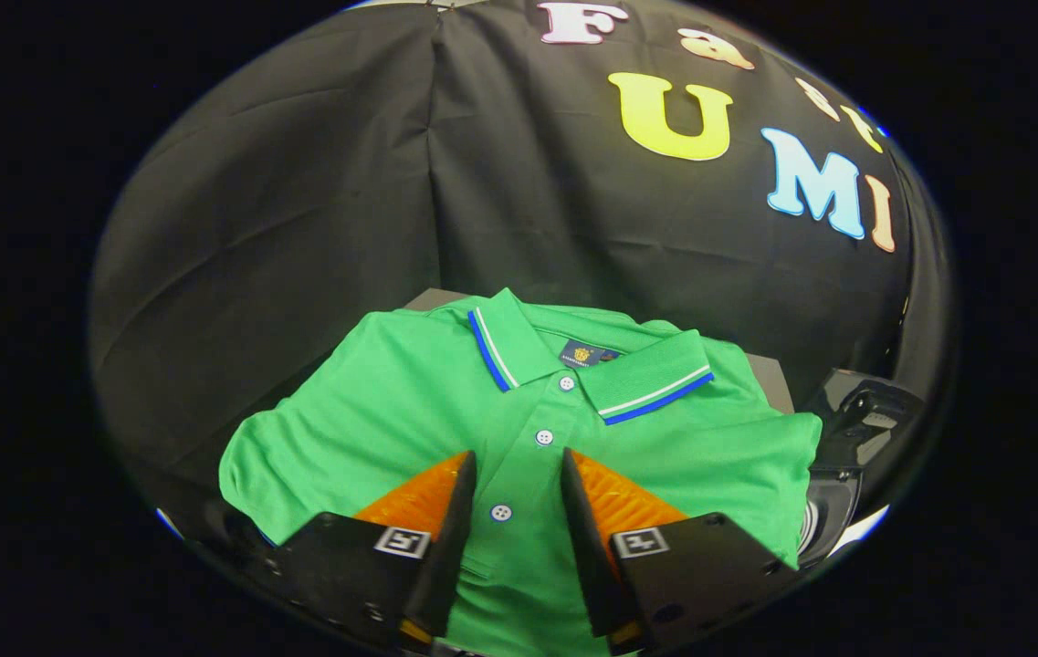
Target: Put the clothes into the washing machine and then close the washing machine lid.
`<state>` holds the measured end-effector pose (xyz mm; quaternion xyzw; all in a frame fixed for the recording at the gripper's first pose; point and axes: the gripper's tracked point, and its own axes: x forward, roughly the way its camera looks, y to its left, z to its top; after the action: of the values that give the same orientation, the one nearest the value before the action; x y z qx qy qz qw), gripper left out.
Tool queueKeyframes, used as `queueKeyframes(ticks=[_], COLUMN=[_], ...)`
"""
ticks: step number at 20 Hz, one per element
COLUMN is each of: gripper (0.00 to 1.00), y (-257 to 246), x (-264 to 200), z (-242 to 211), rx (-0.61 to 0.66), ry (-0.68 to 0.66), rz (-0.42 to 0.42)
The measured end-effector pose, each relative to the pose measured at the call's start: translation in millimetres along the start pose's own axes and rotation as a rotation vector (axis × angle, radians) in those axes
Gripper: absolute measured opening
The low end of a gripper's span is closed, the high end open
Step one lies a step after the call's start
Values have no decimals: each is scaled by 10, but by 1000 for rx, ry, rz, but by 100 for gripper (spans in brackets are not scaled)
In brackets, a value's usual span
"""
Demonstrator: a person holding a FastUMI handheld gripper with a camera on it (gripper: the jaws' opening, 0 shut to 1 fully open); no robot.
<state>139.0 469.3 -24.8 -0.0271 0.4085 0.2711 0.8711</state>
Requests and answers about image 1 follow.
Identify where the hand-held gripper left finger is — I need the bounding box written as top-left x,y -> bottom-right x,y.
236,450 -> 478,653

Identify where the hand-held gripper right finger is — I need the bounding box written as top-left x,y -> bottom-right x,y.
560,447 -> 802,653

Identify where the green polo shirt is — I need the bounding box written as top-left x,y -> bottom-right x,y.
219,288 -> 823,657

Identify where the dark washing machine lid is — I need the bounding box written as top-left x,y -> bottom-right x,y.
804,368 -> 926,471

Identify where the grey cabinet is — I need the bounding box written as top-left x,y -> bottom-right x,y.
400,288 -> 795,416

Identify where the black backdrop cloth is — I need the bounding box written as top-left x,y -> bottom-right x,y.
88,0 -> 953,512

